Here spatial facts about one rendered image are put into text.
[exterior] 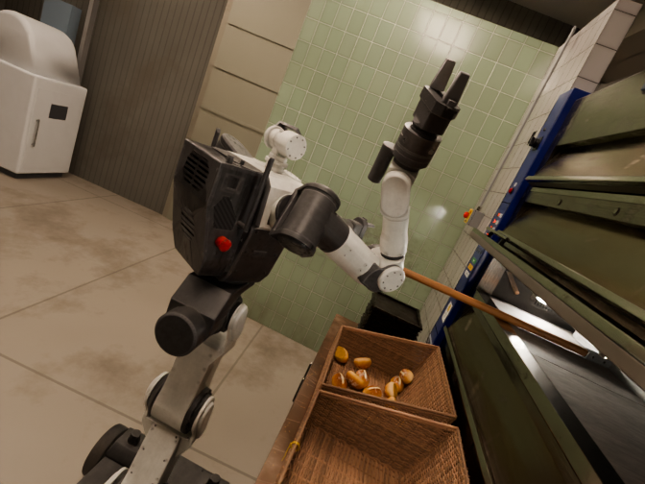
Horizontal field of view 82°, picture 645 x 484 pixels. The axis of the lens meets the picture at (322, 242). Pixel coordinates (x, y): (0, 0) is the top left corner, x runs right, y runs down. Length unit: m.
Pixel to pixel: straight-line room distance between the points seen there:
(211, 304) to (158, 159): 3.95
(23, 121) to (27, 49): 0.66
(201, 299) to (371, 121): 2.03
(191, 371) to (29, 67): 3.94
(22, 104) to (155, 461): 3.90
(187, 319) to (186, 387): 0.35
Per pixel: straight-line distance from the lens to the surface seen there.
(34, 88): 4.67
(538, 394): 1.15
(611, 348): 0.73
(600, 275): 1.11
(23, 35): 4.83
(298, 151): 0.99
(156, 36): 4.99
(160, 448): 1.41
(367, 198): 2.73
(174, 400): 1.28
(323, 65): 2.88
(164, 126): 4.81
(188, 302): 1.00
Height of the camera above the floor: 1.52
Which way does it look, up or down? 14 degrees down
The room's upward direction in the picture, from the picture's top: 23 degrees clockwise
